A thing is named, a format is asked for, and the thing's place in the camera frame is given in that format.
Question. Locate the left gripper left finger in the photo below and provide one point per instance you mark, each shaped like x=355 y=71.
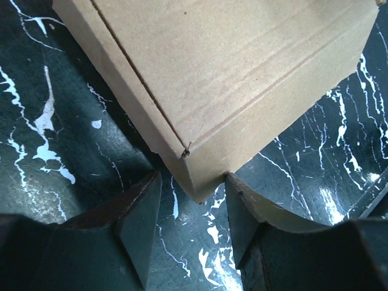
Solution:
x=106 y=248

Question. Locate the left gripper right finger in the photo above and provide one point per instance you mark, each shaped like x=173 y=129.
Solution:
x=275 y=249

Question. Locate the brown cardboard box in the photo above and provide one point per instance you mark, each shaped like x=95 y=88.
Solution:
x=208 y=84

